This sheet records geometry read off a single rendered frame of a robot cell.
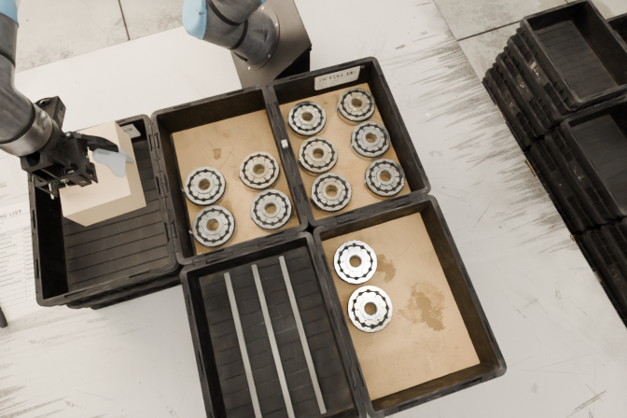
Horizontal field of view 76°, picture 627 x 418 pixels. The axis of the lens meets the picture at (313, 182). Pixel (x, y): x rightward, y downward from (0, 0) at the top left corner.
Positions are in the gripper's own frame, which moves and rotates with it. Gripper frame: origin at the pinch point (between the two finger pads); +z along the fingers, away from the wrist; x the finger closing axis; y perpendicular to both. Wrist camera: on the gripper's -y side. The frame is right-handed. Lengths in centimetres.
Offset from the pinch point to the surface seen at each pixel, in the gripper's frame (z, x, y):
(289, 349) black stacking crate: 27, 23, 44
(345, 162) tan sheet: 27, 52, 5
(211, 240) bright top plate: 23.8, 13.3, 14.2
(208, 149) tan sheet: 27.0, 18.6, -10.5
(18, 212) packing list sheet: 40, -39, -17
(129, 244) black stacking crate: 27.0, -6.5, 7.6
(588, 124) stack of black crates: 72, 160, 8
